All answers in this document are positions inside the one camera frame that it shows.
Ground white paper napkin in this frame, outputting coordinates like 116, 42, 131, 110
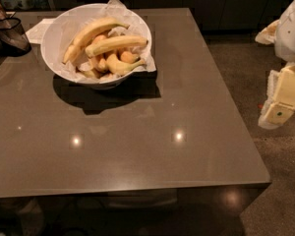
26, 19, 54, 44

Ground dark glass container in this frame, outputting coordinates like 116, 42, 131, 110
0, 18, 31, 57

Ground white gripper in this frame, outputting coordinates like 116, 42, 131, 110
255, 0, 295, 130

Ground small banana piece left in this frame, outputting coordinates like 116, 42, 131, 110
89, 54, 108, 73

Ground white paper liner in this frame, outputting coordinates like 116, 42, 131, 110
57, 0, 157, 85

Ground top long yellow banana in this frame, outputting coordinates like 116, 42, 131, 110
62, 17, 130, 64

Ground small lower yellow banana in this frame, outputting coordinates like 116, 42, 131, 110
106, 53, 146, 76

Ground white bowl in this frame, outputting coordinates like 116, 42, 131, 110
40, 2, 156, 89

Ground orange round fruit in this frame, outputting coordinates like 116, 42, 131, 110
120, 51, 140, 64

